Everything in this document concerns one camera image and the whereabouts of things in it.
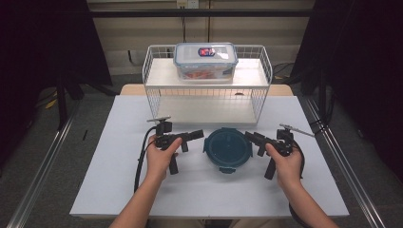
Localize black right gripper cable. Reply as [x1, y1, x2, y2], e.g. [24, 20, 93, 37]
[287, 141, 307, 228]

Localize black curtain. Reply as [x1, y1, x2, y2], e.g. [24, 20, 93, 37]
[0, 0, 112, 167]
[289, 0, 403, 174]

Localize white wall socket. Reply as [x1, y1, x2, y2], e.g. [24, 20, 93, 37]
[176, 0, 201, 10]

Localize person's leg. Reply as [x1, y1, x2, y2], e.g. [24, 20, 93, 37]
[148, 218, 205, 228]
[228, 218, 280, 228]

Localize black horizontal bar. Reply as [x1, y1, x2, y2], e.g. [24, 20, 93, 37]
[88, 9, 316, 19]

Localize person's right hand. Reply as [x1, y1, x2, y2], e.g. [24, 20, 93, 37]
[264, 142, 304, 192]

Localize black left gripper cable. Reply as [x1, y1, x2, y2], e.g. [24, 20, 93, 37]
[133, 125, 160, 194]

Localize black floor cables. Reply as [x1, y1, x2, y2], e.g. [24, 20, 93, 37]
[272, 62, 297, 81]

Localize white wire shelf rack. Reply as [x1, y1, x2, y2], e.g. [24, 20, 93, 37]
[142, 44, 274, 126]

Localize aluminium floor rail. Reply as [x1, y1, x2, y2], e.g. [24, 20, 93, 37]
[304, 96, 387, 228]
[6, 100, 82, 228]

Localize dark teal round lid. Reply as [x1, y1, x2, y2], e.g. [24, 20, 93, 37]
[202, 126, 254, 175]

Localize person's left hand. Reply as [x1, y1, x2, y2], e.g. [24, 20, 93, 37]
[144, 134, 184, 183]

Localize beige wooden table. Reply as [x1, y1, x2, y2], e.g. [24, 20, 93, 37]
[119, 83, 295, 97]

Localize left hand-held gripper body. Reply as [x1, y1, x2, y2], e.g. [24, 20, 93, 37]
[146, 115, 191, 176]

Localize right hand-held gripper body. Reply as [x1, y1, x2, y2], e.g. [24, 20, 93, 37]
[257, 123, 317, 181]

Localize black metal stand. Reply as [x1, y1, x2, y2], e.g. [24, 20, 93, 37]
[54, 71, 85, 131]

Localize clear rectangular lidded container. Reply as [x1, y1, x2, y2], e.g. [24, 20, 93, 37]
[172, 42, 240, 85]

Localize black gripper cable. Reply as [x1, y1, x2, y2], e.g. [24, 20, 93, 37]
[133, 125, 160, 194]
[287, 141, 307, 228]

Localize person's left leg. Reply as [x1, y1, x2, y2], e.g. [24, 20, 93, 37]
[148, 218, 205, 228]

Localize black hanging cable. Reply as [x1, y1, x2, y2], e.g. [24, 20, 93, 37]
[181, 8, 188, 45]
[206, 0, 213, 44]

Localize person's right leg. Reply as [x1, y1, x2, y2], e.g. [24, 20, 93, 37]
[228, 218, 280, 228]

